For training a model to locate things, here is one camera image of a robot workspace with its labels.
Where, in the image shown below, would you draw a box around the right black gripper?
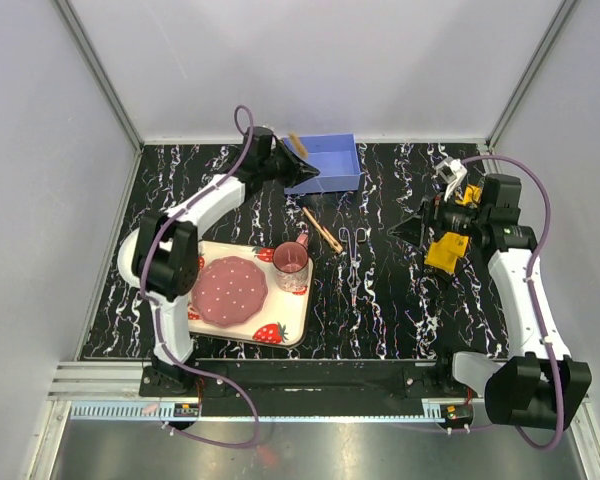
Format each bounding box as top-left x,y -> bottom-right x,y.
387,182 -> 489,249

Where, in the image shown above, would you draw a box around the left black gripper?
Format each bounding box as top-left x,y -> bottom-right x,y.
259,140 -> 319,190

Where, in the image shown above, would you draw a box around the test tube brush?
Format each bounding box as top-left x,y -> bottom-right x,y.
288,132 -> 309,159

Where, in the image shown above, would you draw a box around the black wire ring stand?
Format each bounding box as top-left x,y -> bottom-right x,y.
418,268 -> 458,305

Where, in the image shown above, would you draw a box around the wooden test tube clamp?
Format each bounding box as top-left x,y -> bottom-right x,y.
302,207 -> 343,254

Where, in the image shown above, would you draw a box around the metal crucible tongs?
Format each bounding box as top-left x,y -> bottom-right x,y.
338,227 -> 368,307

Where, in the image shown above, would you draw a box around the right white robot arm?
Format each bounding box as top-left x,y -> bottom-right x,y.
390,174 -> 592,432

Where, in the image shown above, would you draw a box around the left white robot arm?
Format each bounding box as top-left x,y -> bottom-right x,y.
118,126 -> 320,396

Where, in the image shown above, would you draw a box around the blue plastic box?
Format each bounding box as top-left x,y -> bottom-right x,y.
284,133 -> 361,195

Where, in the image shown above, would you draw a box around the yellow test tube rack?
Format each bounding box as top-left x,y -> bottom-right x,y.
424,184 -> 481,275

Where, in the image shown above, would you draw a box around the pink enamel mug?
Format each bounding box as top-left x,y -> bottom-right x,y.
273,233 -> 310,293

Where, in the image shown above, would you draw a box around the pink dotted plate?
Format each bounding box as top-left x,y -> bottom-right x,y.
191,256 -> 268,329

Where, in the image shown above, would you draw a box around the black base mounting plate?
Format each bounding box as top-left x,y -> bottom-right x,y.
139,359 -> 483,398

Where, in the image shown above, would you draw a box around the right power connector box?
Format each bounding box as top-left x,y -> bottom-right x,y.
443,403 -> 474,424

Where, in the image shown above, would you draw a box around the power connector box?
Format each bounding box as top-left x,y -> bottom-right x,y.
173,401 -> 200,421
443,403 -> 474,424

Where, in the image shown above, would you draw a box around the white paper plate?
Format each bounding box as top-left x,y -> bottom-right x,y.
116,229 -> 140,288

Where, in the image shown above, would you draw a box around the left power connector box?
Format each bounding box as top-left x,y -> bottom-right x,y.
173,401 -> 200,421

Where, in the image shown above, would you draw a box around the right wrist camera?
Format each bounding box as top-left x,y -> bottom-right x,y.
435,158 -> 467,202

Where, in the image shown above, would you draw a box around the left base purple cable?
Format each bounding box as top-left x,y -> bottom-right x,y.
159,362 -> 261,449

